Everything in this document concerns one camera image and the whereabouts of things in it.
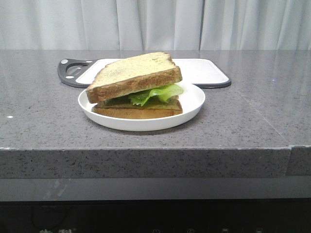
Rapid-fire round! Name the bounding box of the green lettuce leaf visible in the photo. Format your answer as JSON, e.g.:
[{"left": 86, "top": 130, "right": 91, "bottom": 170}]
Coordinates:
[{"left": 128, "top": 84, "right": 184, "bottom": 106}]

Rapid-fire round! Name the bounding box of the toasted bread slice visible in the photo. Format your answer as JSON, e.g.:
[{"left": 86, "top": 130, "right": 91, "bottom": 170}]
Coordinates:
[
  {"left": 86, "top": 51, "right": 183, "bottom": 103},
  {"left": 92, "top": 96, "right": 183, "bottom": 119}
]

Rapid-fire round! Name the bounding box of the white round plate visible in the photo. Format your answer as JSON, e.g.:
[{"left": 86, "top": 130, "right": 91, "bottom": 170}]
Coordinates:
[{"left": 78, "top": 81, "right": 206, "bottom": 132}]

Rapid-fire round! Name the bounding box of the white cutting board grey rim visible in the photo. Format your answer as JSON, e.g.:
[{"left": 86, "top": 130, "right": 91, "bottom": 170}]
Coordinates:
[{"left": 57, "top": 58, "right": 232, "bottom": 88}]

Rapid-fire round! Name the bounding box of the white curtain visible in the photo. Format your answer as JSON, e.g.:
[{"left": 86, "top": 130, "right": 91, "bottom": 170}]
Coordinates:
[{"left": 0, "top": 0, "right": 311, "bottom": 50}]

